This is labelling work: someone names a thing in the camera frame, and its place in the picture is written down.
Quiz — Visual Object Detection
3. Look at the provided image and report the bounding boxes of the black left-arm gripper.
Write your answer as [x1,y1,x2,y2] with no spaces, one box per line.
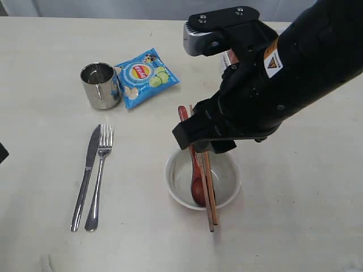
[0,143,9,163]

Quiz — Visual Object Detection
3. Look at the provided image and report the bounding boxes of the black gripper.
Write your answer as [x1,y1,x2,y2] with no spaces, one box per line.
[172,62,283,154]

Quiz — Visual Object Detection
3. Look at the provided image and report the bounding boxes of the white perforated plastic basket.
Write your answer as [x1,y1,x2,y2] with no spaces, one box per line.
[219,51,231,75]

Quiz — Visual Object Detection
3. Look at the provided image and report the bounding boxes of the pale green ceramic bowl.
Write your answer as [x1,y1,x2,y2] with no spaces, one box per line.
[164,149,242,211]

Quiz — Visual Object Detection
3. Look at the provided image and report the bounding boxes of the dark brown wooden spoon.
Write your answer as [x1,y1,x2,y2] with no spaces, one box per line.
[178,105,216,207]

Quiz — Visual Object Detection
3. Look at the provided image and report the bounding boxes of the brown wooden chopstick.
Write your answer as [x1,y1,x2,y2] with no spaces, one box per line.
[204,151,218,226]
[188,104,215,233]

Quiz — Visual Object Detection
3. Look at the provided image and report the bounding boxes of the silver metal table knife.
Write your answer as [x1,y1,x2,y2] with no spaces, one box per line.
[70,124,101,232]

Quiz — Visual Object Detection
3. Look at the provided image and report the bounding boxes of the silver metal fork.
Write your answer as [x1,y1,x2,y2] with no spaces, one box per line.
[85,124,113,232]

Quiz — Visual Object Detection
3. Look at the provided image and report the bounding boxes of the blue potato chips bag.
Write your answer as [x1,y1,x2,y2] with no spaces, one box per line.
[114,48,180,109]

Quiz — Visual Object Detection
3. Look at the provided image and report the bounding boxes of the silver foil packet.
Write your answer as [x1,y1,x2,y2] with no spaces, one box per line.
[80,62,121,110]

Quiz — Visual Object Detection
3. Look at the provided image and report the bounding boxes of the dark brown round plate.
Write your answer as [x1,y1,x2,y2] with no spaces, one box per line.
[227,49,239,65]

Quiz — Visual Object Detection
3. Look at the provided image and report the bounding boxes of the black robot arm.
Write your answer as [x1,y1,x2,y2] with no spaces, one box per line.
[172,1,362,154]

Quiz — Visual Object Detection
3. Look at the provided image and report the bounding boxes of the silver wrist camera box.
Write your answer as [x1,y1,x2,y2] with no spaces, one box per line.
[183,6,278,60]

